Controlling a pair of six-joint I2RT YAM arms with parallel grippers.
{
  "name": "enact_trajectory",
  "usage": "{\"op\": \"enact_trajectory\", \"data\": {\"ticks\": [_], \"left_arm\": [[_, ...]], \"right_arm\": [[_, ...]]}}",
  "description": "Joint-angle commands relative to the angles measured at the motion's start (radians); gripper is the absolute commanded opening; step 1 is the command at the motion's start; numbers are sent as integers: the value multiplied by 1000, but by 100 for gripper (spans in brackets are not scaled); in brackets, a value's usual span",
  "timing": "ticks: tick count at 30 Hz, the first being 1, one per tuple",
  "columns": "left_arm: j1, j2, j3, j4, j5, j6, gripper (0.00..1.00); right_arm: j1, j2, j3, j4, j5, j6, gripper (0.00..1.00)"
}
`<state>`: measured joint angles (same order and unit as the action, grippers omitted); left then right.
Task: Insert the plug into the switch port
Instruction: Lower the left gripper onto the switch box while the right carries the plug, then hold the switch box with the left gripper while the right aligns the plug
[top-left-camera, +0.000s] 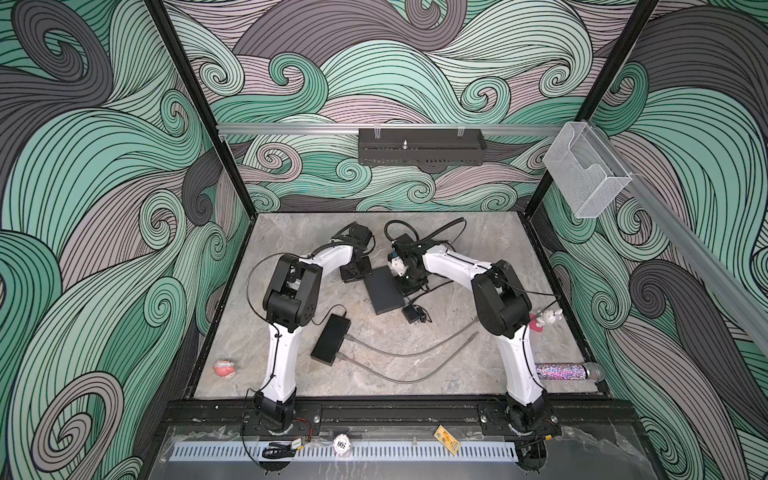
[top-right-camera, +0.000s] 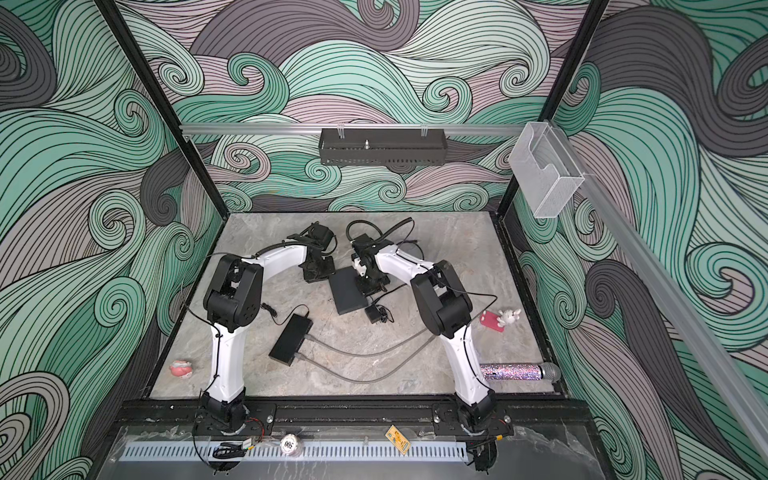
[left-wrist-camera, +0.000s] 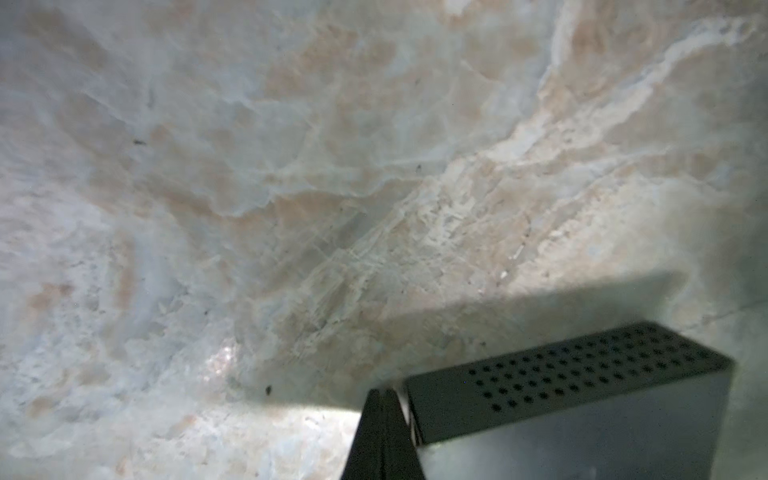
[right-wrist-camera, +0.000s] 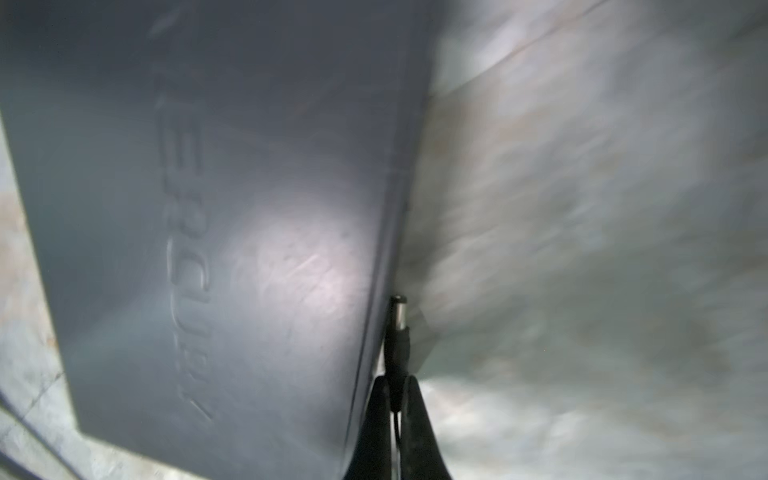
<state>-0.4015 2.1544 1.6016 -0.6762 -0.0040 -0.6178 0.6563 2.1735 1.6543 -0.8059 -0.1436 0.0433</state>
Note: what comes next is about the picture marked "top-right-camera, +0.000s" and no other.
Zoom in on large black switch box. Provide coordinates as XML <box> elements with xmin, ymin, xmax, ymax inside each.
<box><xmin>329</xmin><ymin>267</ymin><xmax>368</xmax><ymax>315</ymax></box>

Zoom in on black wall power adapter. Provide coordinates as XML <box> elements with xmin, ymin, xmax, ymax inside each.
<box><xmin>364</xmin><ymin>304</ymin><xmax>390</xmax><ymax>324</ymax></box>

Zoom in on grey ethernet cable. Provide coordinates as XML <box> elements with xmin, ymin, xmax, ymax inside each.
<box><xmin>305</xmin><ymin>326</ymin><xmax>430</xmax><ymax>359</ymax></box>
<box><xmin>293</xmin><ymin>332</ymin><xmax>439</xmax><ymax>385</ymax></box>

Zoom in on small black ribbed switch box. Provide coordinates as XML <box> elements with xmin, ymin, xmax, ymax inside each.
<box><xmin>268</xmin><ymin>314</ymin><xmax>313</xmax><ymax>366</ymax></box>

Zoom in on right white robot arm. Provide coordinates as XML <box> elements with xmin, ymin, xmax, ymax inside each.
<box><xmin>352</xmin><ymin>245</ymin><xmax>496</xmax><ymax>436</ymax></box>

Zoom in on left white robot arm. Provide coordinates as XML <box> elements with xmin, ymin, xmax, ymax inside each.
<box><xmin>201</xmin><ymin>235</ymin><xmax>333</xmax><ymax>435</ymax></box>

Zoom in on pink toy with white bunny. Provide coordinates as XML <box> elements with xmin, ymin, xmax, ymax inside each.
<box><xmin>479</xmin><ymin>309</ymin><xmax>522</xmax><ymax>332</ymax></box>

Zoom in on yellow tag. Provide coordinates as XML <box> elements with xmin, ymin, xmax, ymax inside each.
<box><xmin>385</xmin><ymin>425</ymin><xmax>411</xmax><ymax>456</ymax></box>

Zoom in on glittery microphone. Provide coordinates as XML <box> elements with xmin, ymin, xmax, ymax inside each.
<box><xmin>481</xmin><ymin>362</ymin><xmax>562</xmax><ymax>383</ymax></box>

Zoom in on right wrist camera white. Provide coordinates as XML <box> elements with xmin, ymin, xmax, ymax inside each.
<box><xmin>352</xmin><ymin>252</ymin><xmax>377</xmax><ymax>277</ymax></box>

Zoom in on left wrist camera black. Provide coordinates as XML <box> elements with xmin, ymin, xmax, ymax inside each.
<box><xmin>301</xmin><ymin>222</ymin><xmax>336</xmax><ymax>253</ymax></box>

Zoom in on black perforated wall tray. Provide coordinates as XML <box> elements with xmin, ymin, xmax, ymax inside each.
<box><xmin>318</xmin><ymin>129</ymin><xmax>448</xmax><ymax>172</ymax></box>

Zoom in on aluminium wall rail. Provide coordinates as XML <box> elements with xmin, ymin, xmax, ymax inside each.
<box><xmin>179</xmin><ymin>122</ymin><xmax>525</xmax><ymax>137</ymax></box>

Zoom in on white slotted cable duct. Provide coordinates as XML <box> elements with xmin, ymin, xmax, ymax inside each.
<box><xmin>117</xmin><ymin>441</ymin><xmax>469</xmax><ymax>463</ymax></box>

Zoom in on clear plastic wall bin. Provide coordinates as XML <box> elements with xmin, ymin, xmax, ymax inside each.
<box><xmin>508</xmin><ymin>122</ymin><xmax>584</xmax><ymax>219</ymax></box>

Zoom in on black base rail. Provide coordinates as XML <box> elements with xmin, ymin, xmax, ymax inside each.
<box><xmin>116</xmin><ymin>394</ymin><xmax>590</xmax><ymax>436</ymax></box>

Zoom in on black corner frame post right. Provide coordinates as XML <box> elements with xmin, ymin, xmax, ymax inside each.
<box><xmin>498</xmin><ymin>1</ymin><xmax>608</xmax><ymax>220</ymax></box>

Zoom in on black corner frame post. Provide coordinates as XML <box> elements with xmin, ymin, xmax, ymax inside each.
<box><xmin>498</xmin><ymin>1</ymin><xmax>608</xmax><ymax>220</ymax></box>
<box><xmin>94</xmin><ymin>0</ymin><xmax>230</xmax><ymax>220</ymax></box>

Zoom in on black corner frame post left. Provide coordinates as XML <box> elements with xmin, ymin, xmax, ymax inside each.
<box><xmin>94</xmin><ymin>0</ymin><xmax>230</xmax><ymax>220</ymax></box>

